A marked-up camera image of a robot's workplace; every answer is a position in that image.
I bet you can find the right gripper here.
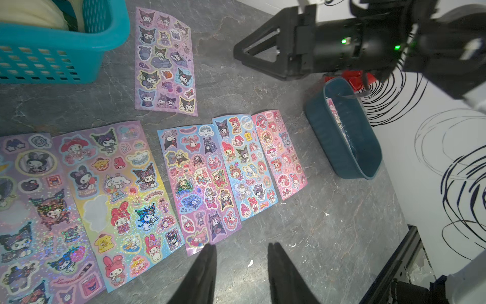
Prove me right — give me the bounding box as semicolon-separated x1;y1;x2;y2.
233;3;402;81

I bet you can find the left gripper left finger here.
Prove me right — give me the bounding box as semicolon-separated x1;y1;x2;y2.
168;244;217;303

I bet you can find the pink My Melody sticker sheet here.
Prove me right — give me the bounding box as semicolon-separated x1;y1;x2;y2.
252;110;308;200

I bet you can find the red cup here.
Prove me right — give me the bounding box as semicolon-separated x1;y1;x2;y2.
339;70;378;92

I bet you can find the blue glitter sticker sheet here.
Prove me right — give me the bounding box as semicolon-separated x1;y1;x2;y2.
158;124;242;256

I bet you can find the purple holographic Kuromi sheet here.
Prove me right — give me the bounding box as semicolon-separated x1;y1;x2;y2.
134;7;197;117

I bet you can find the purple Kuromi sticker sheet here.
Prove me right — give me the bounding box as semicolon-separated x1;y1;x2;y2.
1;133;105;303

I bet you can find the teal plastic basket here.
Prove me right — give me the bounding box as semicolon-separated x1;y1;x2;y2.
1;1;130;84

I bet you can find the dark teal storage box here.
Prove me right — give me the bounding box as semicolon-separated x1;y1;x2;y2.
305;77;382;180

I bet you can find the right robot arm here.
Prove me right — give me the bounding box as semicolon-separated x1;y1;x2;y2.
234;1;485;303

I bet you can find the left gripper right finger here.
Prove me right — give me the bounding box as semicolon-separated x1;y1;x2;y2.
268;243;319;303

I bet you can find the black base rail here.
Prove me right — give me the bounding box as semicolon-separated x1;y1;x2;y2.
359;225;423;304

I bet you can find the yellow pink sticker sheet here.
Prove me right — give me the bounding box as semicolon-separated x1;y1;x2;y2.
327;98;349;143

